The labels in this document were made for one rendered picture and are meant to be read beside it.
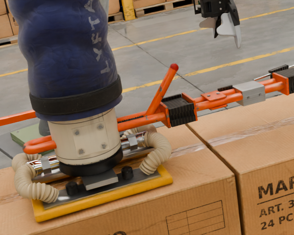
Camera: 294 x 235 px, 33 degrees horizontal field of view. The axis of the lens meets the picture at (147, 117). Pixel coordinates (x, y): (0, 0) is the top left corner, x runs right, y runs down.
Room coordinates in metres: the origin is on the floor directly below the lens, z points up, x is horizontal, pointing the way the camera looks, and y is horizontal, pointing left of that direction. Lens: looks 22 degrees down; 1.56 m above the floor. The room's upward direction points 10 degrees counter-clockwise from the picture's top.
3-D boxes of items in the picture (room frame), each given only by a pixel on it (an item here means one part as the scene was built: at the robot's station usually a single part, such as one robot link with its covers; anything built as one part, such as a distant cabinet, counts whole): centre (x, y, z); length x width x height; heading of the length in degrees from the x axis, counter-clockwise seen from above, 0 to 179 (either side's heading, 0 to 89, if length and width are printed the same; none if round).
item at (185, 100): (1.24, -0.08, 1.07); 0.10 x 0.08 x 0.06; 14
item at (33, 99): (1.18, 0.16, 1.19); 0.23 x 0.23 x 0.04
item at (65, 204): (1.09, 0.14, 0.97); 0.34 x 0.10 x 0.05; 104
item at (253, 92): (1.29, -0.29, 1.06); 0.07 x 0.07 x 0.04; 14
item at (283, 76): (1.32, -0.42, 1.07); 0.08 x 0.07 x 0.05; 104
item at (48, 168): (1.18, 0.16, 1.01); 0.34 x 0.25 x 0.06; 104
